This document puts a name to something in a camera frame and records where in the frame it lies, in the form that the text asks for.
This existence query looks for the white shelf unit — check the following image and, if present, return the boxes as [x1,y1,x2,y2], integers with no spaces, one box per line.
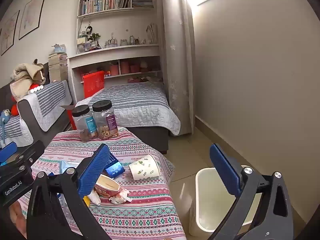
[67,0,163,105]

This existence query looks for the purple label clear jar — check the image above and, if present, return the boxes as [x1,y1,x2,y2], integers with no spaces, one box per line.
[92,100,119,140]

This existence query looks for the red paper bowl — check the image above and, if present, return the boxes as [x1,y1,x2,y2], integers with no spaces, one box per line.
[94,174,123,197]

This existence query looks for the pale blue toy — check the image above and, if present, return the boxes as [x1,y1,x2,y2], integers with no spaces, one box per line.
[51,44,67,54]

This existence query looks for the row of books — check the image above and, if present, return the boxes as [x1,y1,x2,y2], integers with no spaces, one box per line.
[105,0,132,11]
[78,0,104,16]

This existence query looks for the white plastic bin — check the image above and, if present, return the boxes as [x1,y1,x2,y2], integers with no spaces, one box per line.
[189,165,263,233]

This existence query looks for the dark grey bed base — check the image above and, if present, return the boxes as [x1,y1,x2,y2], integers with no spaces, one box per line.
[127,126,169,155]

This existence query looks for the blue cardboard box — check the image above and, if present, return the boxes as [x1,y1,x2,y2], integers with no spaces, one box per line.
[104,152,125,179]

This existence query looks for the beige blanket pile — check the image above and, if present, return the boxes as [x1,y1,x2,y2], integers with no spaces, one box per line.
[10,59,47,101]

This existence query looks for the large framed picture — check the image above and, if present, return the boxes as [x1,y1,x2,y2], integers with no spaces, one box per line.
[19,0,47,40]

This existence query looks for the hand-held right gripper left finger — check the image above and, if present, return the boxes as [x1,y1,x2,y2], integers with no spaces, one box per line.
[26,144,118,240]

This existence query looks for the white paper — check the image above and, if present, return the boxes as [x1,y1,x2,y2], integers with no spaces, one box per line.
[59,160,79,174]

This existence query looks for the person's left hand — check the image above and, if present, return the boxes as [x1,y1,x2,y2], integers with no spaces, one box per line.
[9,201,27,238]

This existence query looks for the red bucket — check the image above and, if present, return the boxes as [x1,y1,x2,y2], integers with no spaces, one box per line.
[83,71,105,99]

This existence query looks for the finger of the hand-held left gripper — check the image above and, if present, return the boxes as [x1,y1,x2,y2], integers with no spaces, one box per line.
[0,140,46,178]
[0,142,18,165]

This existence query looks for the dark grey sofa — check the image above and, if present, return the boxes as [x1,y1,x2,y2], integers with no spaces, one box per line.
[0,62,75,148]

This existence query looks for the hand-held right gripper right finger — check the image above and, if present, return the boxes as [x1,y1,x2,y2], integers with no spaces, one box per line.
[207,144,294,240]

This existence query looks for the red plush with white balls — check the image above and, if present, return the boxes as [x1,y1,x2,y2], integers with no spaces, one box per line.
[27,83,46,95]

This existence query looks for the grey flower print curtain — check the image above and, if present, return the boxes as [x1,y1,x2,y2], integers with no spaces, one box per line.
[161,0,196,137]

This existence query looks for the grey striped sofa seat cover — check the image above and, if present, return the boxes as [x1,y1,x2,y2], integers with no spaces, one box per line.
[0,116,34,148]

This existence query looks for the white tissue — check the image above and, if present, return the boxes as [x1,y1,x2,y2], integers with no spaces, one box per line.
[109,189,132,204]
[87,189,102,206]

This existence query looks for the blue label clear jar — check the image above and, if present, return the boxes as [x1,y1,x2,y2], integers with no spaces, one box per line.
[72,104,99,142]

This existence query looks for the small potted plant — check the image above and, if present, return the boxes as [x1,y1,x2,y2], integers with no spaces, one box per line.
[87,32,102,43]

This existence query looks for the blue plush toy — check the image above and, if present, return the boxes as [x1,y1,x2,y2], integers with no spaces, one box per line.
[0,109,12,145]

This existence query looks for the green leaf print paper cup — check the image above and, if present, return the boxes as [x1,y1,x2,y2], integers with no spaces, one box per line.
[129,154,160,180]

